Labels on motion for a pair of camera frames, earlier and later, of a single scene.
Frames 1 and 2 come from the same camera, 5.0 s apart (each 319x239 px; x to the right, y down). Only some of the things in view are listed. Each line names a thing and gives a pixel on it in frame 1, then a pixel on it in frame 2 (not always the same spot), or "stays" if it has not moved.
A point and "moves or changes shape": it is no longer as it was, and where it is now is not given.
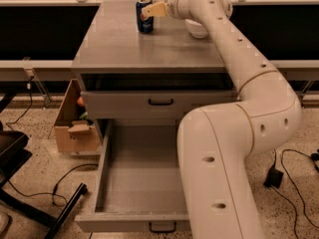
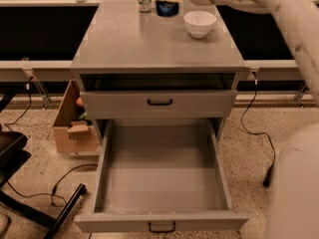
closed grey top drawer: [163, 104] stays
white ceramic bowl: [196, 29] stays
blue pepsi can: [147, 25] moves or changes shape
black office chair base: [13, 154] stays
